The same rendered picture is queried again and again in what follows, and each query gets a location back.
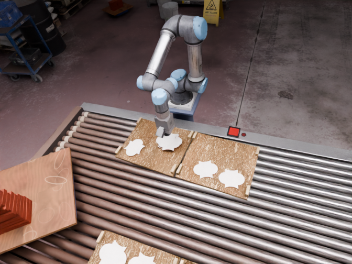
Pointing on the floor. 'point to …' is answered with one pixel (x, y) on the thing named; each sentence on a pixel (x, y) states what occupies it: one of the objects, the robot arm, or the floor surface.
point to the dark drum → (49, 37)
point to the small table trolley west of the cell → (11, 69)
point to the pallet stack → (64, 8)
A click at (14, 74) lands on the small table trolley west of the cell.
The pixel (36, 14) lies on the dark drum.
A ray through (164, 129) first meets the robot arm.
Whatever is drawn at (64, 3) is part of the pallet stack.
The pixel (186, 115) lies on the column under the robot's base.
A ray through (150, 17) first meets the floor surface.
